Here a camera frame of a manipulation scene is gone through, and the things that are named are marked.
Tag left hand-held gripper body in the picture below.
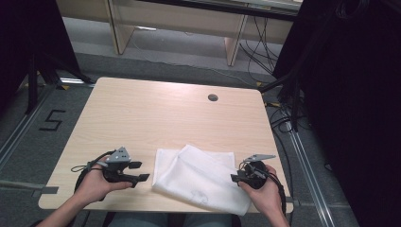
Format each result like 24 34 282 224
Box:
96 146 140 189

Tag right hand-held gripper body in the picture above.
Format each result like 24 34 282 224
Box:
237 153 277 190

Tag white cloth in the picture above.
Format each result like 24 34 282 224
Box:
151 144 253 217

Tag person's right hand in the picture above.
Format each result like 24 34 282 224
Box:
239 164 286 218

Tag person's left hand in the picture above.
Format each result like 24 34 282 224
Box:
74 166 134 206

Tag person's legs in jeans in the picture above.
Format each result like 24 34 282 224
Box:
106 212 243 227

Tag grey tape strip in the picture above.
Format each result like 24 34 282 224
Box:
30 185 60 199

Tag black metal stand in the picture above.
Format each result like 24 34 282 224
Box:
25 51 96 115
258 61 305 132

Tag black curtain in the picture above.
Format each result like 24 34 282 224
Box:
0 0 80 110
272 0 401 227

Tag light wooden desk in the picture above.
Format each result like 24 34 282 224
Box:
56 0 305 67

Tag thin black right gripper wire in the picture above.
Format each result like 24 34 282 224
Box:
238 160 255 173

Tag thin black gripper wire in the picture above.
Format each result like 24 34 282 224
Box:
70 163 102 173
238 160 255 173

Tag thick black right gripper cable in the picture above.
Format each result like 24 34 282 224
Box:
264 171 288 217

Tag thin black left gripper wire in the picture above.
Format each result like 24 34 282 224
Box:
70 163 102 173

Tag grey metal floor rail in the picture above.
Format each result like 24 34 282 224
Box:
283 121 336 227
0 84 55 169

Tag black floor cables by rail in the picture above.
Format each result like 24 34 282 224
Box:
265 99 305 227

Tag bundle of black floor cables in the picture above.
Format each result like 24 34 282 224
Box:
238 16 282 76

